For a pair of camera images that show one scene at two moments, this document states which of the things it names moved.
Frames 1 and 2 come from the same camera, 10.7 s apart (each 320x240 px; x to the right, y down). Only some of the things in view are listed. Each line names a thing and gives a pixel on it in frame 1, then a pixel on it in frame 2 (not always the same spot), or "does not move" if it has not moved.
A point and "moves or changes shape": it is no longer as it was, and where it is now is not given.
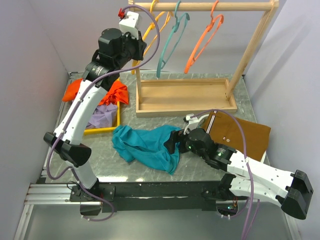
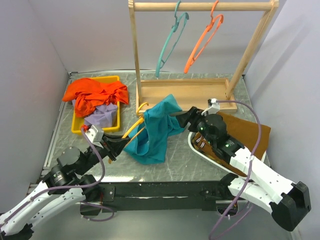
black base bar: [139, 197] does not move
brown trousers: [248, 139] does not move
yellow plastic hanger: [155, 21] to [141, 118]
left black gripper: [139, 44] to [114, 144]
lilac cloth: [103, 116] does not move
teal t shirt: [147, 146] moves or changes shape
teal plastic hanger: [159, 67] does not move
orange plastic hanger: [202, 36] does not move
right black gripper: [176, 136] to [192, 116]
